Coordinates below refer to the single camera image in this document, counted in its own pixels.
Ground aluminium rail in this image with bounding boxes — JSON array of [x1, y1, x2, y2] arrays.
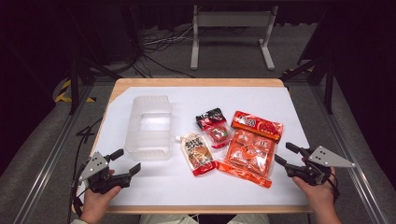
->
[[311, 83, 389, 224], [12, 83, 94, 224]]

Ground floor cables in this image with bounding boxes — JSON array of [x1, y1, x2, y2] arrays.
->
[[136, 26, 200, 78]]

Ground right hand-held gripper cable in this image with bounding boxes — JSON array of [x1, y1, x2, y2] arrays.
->
[[326, 171, 341, 204]]

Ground black tripod stand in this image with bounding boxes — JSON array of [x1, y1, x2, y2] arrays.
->
[[279, 55, 335, 115], [66, 6, 122, 116]]

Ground white table sheet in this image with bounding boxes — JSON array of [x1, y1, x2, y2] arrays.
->
[[76, 86, 312, 207]]

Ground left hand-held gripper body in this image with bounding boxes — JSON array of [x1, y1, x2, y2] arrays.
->
[[78, 151, 132, 194]]

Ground orange snack bag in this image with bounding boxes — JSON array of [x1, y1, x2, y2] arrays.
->
[[216, 110, 284, 189]]

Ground red and black snack packet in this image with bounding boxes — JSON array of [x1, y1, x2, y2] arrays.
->
[[195, 107, 233, 149]]

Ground white metal stand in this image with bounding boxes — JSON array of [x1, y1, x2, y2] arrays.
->
[[190, 4, 279, 71]]

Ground person's left hand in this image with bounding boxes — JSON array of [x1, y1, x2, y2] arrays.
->
[[79, 169, 122, 221]]

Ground left hand-held gripper cable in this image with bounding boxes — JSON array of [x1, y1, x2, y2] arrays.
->
[[66, 117, 104, 218]]

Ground yellow black hazard tape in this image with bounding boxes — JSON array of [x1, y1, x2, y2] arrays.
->
[[55, 78, 97, 104]]

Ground hand-held gripper cable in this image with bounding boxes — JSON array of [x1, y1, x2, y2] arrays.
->
[[66, 117, 104, 218], [326, 171, 341, 204]]

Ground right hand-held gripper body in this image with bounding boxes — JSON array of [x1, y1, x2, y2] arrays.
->
[[286, 146, 357, 187]]

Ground spouted sauce pouch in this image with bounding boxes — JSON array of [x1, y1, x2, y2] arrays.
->
[[175, 133, 218, 177]]

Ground person's right hand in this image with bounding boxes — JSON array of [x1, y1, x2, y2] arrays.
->
[[292, 167, 338, 217]]

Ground translucent plastic bin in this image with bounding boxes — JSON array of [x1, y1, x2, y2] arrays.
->
[[123, 94, 174, 162]]

